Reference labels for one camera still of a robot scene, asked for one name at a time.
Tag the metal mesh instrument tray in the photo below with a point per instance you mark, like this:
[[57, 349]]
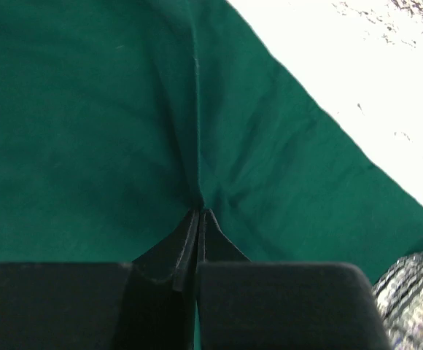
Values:
[[399, 299]]

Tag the dark green surgical drape cloth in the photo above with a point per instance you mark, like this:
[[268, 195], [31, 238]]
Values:
[[117, 118]]

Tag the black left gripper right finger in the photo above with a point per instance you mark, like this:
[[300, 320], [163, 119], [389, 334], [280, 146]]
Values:
[[280, 305]]

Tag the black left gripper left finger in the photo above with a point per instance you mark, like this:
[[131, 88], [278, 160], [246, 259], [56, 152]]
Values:
[[147, 303]]

